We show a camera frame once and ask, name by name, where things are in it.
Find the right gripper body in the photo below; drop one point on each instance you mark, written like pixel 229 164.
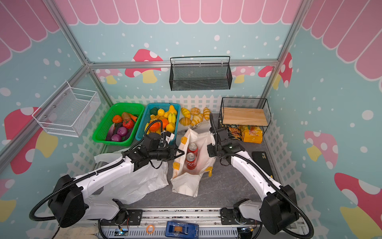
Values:
pixel 216 135

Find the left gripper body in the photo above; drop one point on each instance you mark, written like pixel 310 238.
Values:
pixel 162 153

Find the red soda can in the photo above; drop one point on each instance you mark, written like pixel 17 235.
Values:
pixel 191 161
pixel 193 148

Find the white tote bag yellow handles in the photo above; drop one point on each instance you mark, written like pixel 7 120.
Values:
pixel 185 181

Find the white plastic grocery bag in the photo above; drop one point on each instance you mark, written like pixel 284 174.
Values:
pixel 133 187

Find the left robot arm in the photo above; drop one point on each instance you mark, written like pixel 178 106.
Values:
pixel 69 204

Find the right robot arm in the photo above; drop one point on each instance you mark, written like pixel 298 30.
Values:
pixel 278 208

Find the dark striped snack bag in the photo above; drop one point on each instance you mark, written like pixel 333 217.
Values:
pixel 234 132

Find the orange fruit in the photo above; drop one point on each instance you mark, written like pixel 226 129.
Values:
pixel 165 122

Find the yellow snack package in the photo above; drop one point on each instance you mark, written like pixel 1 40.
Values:
pixel 251 134

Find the red tomato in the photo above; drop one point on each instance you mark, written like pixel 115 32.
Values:
pixel 128 123

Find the purple onion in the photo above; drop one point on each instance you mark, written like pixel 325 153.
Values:
pixel 122 131

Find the croissant bread centre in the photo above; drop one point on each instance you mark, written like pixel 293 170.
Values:
pixel 197 118

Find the bread roll left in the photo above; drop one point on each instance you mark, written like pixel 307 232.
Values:
pixel 186 113

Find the bread roll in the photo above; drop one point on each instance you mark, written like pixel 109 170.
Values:
pixel 206 113
pixel 186 113

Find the bread roll right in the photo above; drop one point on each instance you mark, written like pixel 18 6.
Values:
pixel 206 113

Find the yellow pear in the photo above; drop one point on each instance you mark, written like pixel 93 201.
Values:
pixel 172 110

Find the black flat box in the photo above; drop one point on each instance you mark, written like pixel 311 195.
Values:
pixel 261 159

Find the green plastic basket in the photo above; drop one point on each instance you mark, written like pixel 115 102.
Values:
pixel 120 124

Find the orange bell pepper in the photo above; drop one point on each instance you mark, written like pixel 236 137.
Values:
pixel 117 119

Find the purple eggplant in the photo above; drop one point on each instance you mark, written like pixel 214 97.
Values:
pixel 110 132

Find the black wire shelf wooden board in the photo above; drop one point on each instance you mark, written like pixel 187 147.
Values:
pixel 245 111

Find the black mesh wall basket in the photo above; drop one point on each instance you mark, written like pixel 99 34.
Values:
pixel 200 73

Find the blue device on rail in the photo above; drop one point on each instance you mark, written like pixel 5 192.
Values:
pixel 182 230

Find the white wire wall basket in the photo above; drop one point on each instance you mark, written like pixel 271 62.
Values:
pixel 68 111

